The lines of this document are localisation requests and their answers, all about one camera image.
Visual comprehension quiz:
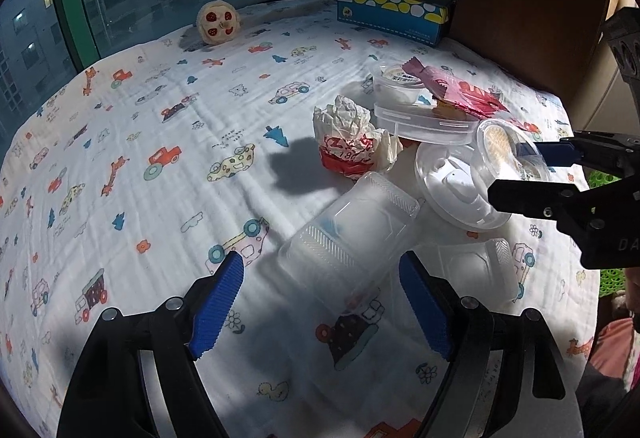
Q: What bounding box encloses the white round plastic lid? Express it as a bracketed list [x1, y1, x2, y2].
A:
[414, 140, 511, 231]

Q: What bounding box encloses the green plastic basket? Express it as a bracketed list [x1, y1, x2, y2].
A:
[587, 170, 631, 299]

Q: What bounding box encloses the small clear plastic cup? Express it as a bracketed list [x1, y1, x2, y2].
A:
[472, 118, 551, 181]

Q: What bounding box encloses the small clear plastic tray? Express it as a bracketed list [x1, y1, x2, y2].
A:
[435, 238, 518, 306]

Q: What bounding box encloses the pink floral cloth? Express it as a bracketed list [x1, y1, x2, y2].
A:
[592, 315, 640, 381]

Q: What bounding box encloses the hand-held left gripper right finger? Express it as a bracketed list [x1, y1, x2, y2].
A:
[398, 250, 583, 438]

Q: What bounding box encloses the crumpled red white paper wrapper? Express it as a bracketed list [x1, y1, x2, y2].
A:
[312, 94, 403, 179]

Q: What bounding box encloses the round clear labelled tub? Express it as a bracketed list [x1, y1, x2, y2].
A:
[370, 60, 436, 106]

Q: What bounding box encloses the clear flat plastic container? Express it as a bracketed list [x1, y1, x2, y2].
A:
[372, 100, 481, 149]

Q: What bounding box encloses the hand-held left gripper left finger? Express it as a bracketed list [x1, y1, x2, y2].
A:
[56, 250, 246, 438]

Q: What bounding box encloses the pink snack wrapper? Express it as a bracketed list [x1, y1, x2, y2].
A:
[402, 58, 511, 116]

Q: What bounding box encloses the blue spotted tissue box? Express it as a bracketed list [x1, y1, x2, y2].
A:
[335, 0, 449, 46]

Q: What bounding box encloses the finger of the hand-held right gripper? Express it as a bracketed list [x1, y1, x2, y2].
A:
[487, 175, 640, 234]
[517, 130, 640, 179]

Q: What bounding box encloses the round beige plush toy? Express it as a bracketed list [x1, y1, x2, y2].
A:
[196, 0, 242, 44]

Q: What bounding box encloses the clear plastic clamshell box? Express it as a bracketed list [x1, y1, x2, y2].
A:
[277, 170, 421, 299]

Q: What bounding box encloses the white vehicle-print blanket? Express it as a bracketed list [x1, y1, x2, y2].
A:
[0, 0, 601, 438]

